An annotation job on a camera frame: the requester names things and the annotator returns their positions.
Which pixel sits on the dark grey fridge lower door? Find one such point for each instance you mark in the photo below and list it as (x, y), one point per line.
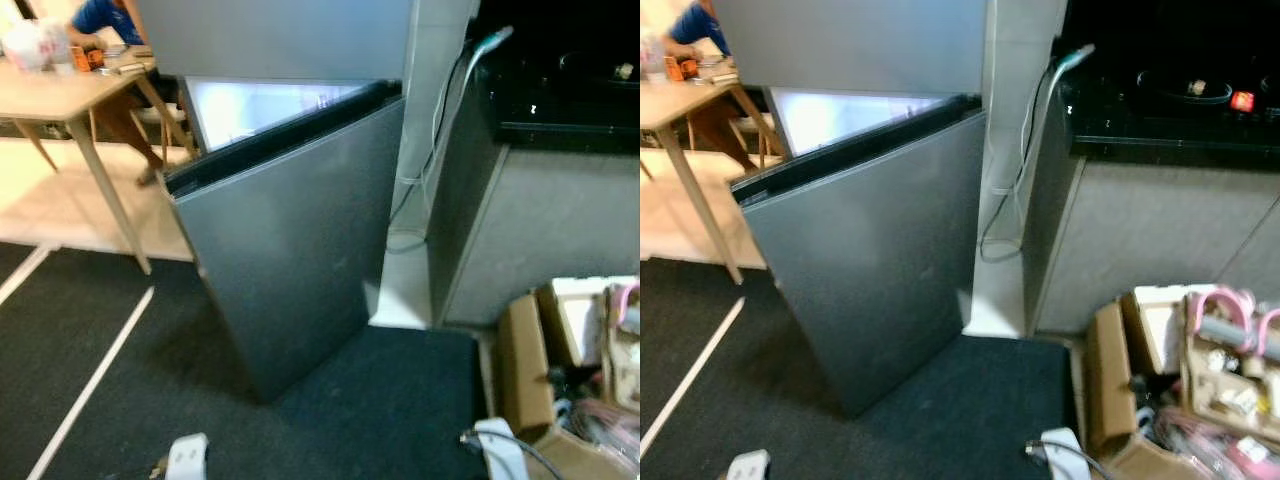
(870, 260)
(290, 240)

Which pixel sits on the dark grey fridge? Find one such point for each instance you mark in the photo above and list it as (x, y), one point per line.
(850, 40)
(270, 40)

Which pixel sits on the grey cabinet black top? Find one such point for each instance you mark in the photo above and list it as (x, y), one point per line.
(540, 230)
(1150, 230)

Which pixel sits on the beige carton tray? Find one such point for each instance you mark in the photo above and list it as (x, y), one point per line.
(622, 365)
(1235, 385)

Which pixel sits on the white floor tape strip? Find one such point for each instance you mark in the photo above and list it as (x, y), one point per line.
(694, 375)
(90, 385)

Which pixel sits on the light wooden dining table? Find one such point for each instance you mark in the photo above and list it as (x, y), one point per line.
(50, 95)
(680, 100)

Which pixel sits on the small beige object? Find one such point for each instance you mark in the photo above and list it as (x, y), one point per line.
(1195, 88)
(625, 71)

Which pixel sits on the open brown cardboard box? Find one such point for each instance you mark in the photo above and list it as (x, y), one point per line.
(1110, 375)
(525, 365)

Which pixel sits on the orange black device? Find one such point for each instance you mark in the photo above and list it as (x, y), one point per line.
(682, 70)
(85, 58)

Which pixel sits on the white plastic bag red letters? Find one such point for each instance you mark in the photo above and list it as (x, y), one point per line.
(652, 65)
(28, 45)

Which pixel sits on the black phone lit screen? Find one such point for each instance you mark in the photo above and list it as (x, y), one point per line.
(716, 75)
(128, 68)

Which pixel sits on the person in blue shirt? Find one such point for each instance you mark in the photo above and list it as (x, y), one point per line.
(105, 15)
(700, 25)

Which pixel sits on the dark grey floor mat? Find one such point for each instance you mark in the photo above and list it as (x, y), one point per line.
(950, 430)
(350, 420)
(8, 258)

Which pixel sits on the small red box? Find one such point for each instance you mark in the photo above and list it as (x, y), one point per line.
(1242, 101)

